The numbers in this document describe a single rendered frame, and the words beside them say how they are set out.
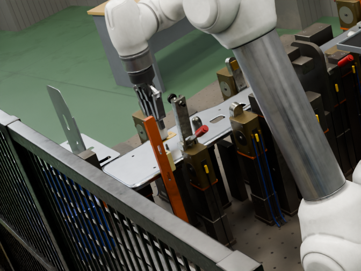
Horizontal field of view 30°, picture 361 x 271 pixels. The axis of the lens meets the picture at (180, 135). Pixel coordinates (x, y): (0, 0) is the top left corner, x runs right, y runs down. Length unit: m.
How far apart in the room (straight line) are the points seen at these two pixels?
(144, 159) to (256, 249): 0.44
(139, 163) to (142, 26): 0.43
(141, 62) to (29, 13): 6.43
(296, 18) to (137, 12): 3.77
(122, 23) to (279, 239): 0.79
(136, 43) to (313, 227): 0.76
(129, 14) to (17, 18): 6.39
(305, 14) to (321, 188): 4.23
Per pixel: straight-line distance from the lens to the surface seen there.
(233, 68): 2.34
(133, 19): 1.89
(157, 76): 5.07
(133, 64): 1.93
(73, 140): 1.95
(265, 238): 2.10
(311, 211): 1.47
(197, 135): 1.86
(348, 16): 2.78
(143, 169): 2.02
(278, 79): 1.40
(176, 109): 1.87
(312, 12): 5.70
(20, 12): 8.27
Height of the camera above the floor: 1.95
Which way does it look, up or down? 26 degrees down
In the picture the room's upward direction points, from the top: 18 degrees counter-clockwise
